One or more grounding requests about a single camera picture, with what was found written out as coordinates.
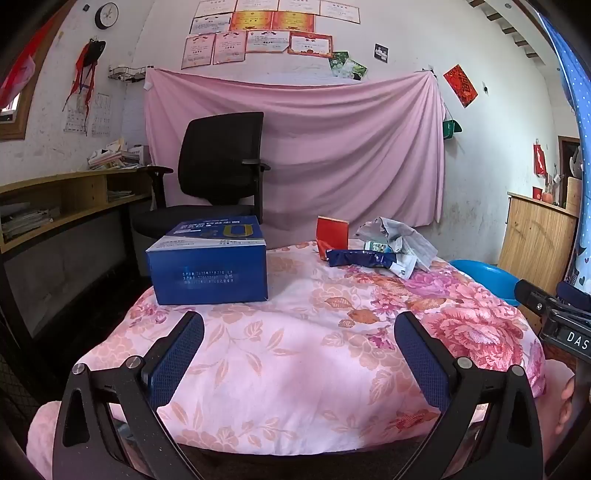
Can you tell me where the white printed leaflet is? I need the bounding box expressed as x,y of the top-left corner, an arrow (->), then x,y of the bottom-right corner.
390,254 -> 419,279

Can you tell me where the stack of books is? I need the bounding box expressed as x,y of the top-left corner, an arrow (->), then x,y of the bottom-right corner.
88,138 -> 152,171

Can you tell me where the red hanging bag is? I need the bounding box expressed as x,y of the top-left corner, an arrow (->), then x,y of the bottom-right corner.
533,138 -> 548,176

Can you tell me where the blue cardboard box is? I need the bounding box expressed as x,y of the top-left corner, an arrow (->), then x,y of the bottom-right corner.
145,215 -> 269,306

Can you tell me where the wall calendar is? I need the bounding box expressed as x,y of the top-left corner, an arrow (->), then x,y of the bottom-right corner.
64,92 -> 112,137

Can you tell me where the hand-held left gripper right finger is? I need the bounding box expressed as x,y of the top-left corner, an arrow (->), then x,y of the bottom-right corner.
394,310 -> 544,480

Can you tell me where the red flag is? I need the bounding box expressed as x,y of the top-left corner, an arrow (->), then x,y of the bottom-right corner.
0,18 -> 54,107

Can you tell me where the dark door frame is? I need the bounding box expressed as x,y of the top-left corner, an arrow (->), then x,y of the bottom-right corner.
558,135 -> 583,208

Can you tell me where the grey packet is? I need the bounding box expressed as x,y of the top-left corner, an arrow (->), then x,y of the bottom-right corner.
355,217 -> 438,273

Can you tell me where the blue plastic basin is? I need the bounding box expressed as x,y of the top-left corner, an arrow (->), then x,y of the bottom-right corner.
449,259 -> 525,308

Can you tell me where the wooden cabinet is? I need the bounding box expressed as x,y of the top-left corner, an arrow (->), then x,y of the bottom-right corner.
498,191 -> 580,282

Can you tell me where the red paper packet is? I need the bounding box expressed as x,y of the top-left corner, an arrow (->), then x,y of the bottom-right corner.
316,216 -> 349,261

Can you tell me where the round wall clock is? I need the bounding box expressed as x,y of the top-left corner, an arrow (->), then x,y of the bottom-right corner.
95,2 -> 120,31

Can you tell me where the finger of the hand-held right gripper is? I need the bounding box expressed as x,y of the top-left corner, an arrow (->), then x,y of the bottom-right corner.
514,279 -> 561,319
555,281 -> 591,308

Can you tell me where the pile of papers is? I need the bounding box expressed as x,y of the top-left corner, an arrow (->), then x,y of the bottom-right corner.
0,203 -> 61,241

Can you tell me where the pink wall cloth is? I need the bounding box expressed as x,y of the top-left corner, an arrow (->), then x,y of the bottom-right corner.
143,68 -> 448,250

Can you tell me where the red paper wall decoration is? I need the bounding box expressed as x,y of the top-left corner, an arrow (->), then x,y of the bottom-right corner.
443,65 -> 478,108

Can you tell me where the red hanging tassel ornament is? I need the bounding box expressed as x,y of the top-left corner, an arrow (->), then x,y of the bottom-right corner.
62,39 -> 107,112

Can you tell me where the blue snack wrapper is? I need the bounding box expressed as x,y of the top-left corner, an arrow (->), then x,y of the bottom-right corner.
325,248 -> 398,268

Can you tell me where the blue dotted curtain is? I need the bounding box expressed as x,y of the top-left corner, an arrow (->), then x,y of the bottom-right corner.
538,9 -> 591,296

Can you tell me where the pink floral blanket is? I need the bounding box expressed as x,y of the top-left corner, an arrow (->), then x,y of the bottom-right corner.
27,240 -> 548,478

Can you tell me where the group of wall certificates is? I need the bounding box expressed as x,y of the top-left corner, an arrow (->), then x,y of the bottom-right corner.
181,0 -> 362,70

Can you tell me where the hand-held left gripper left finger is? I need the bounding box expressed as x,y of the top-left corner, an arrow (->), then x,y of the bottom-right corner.
52,310 -> 206,480

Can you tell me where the wooden window frame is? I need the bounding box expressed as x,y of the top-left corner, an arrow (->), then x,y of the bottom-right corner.
0,92 -> 28,141

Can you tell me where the wire wall shelf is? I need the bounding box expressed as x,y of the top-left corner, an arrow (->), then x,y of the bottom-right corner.
108,65 -> 148,84

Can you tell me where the wooden shelf desk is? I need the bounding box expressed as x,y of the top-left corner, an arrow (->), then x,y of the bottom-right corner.
0,166 -> 160,342

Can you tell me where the black office chair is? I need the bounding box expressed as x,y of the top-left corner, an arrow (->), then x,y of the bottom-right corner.
131,112 -> 272,245

